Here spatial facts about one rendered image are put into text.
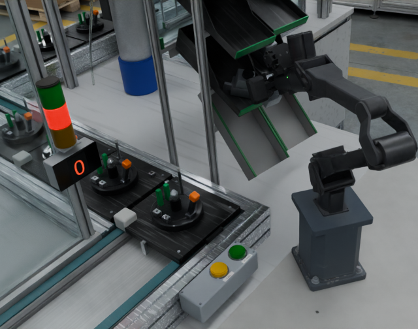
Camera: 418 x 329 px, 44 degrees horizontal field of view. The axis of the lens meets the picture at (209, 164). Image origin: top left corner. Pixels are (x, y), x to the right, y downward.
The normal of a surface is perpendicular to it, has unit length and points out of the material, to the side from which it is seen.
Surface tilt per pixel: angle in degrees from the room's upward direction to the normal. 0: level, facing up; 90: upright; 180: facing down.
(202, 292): 0
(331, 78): 3
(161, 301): 0
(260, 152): 45
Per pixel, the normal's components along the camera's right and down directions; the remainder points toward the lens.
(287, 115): 0.38, -0.29
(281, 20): 0.18, -0.56
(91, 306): -0.09, -0.81
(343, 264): 0.22, 0.55
